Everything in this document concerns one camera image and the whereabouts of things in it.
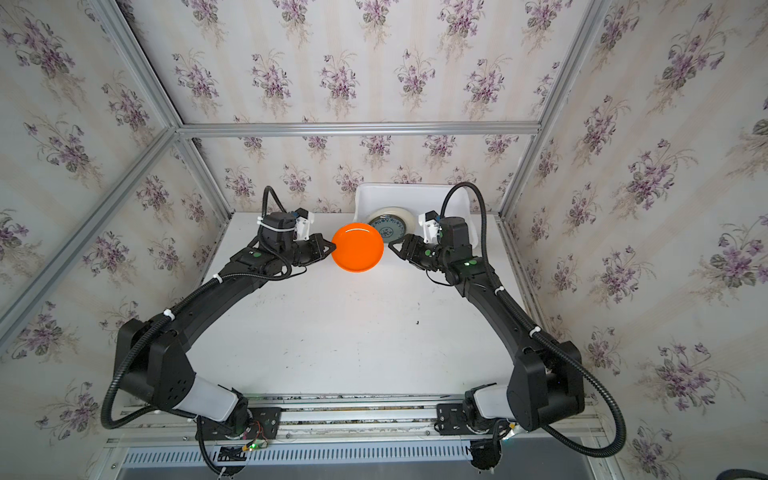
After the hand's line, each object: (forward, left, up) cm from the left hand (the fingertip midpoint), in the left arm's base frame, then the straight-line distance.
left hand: (336, 241), depth 81 cm
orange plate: (-1, -6, -2) cm, 7 cm away
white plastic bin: (+34, -26, -14) cm, 45 cm away
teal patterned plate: (+22, -16, -16) cm, 31 cm away
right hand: (-4, -15, +2) cm, 16 cm away
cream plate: (+27, -22, -16) cm, 38 cm away
